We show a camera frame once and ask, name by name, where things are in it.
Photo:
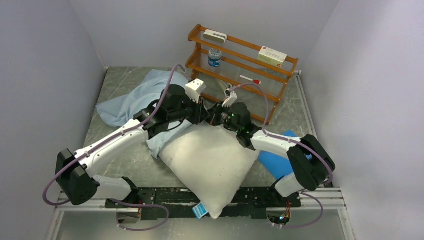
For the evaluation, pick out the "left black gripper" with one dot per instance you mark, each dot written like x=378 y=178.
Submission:
x=201 y=113

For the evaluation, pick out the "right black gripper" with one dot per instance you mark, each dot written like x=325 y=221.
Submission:
x=215 y=112

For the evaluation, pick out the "white pillow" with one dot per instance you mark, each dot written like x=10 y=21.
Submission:
x=210 y=162

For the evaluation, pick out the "light blue pillowcase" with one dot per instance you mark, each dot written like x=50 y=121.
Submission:
x=118 y=111

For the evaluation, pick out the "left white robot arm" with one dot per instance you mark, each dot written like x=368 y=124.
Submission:
x=79 y=171

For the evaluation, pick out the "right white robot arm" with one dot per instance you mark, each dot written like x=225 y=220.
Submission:
x=311 y=164

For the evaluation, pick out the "blue white pillow label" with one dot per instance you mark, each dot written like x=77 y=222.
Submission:
x=199 y=211

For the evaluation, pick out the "beige stapler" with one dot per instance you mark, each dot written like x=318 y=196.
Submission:
x=224 y=85

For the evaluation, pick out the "orange wooden shelf rack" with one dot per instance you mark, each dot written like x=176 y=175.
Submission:
x=239 y=57

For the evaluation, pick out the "red white marker pen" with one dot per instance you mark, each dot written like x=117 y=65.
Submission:
x=256 y=81

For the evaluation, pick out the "blue white round jar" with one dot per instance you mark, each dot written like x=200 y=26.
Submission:
x=214 y=57

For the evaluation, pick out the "white eraser box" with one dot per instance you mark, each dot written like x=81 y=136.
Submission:
x=215 y=36

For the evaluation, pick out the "blue foam pad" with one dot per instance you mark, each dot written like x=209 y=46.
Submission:
x=276 y=165

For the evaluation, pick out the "white red carton box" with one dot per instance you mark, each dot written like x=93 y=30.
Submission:
x=272 y=57

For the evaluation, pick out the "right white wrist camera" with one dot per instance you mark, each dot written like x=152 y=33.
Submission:
x=230 y=98

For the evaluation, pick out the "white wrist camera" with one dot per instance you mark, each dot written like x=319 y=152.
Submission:
x=194 y=89
x=230 y=98

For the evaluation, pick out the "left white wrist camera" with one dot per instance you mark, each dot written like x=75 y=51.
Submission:
x=194 y=89

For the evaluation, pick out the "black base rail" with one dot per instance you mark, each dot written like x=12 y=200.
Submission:
x=250 y=202

